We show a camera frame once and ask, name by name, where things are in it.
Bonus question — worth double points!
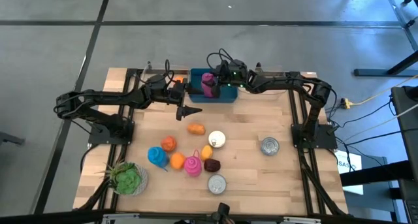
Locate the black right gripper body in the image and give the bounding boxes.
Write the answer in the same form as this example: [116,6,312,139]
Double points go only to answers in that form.
[221,59,254,88]

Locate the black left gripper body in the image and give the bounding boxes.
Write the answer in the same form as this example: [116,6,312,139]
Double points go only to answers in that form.
[143,74,187,108]

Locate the wrinkled orange toy fruit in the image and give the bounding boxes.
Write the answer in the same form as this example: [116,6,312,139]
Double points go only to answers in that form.
[160,136,178,153]

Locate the gold top tin can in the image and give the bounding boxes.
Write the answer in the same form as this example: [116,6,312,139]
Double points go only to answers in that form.
[208,130,227,149]

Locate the dark brown toy food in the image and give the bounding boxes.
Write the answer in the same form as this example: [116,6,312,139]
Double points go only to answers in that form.
[204,158,221,173]

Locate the teal plastic bin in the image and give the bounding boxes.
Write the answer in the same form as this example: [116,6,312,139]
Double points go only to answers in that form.
[188,67,238,104]

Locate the oblong orange toy vegetable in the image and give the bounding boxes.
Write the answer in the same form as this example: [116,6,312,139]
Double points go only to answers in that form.
[187,123,206,136]

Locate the clear plastic bin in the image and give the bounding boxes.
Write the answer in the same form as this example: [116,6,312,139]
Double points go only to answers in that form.
[140,62,191,94]
[236,70,290,96]

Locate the yellow toy lemon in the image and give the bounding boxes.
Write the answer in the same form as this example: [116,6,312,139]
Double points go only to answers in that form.
[200,144,214,162]

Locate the smooth orange toy fruit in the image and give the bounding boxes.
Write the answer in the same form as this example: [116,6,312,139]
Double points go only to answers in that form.
[169,152,187,171]

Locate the teal label tin can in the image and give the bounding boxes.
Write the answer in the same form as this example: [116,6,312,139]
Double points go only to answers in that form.
[260,136,280,157]

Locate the blue label tuna can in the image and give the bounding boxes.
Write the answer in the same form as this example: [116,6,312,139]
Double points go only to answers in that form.
[207,174,228,195]

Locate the green succulent in pot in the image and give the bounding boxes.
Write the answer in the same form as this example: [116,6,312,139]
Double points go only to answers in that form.
[97,161,150,197]

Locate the black stand base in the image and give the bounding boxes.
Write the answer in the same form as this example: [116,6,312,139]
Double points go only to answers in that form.
[353,0,418,78]

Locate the white paper sign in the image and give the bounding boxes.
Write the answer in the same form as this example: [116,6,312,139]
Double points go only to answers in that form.
[335,149,364,195]

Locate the grey object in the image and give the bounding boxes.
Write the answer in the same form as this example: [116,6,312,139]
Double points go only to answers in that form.
[0,131,26,147]

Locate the black furniture beam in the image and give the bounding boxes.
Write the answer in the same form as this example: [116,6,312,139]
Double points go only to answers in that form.
[339,160,414,187]

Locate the black desk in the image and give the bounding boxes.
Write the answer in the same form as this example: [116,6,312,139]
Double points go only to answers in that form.
[390,85,418,224]

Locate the black table-level camera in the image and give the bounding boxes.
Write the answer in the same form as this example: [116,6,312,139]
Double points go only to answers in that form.
[211,202,232,224]

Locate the black aluminium table frame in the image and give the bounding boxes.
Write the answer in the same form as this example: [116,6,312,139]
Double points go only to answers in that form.
[0,67,418,224]

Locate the yellow floor cable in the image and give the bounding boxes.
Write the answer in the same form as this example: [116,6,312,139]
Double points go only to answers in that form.
[351,74,418,106]

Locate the beige floor cable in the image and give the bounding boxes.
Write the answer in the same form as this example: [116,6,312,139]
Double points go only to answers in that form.
[342,103,418,142]

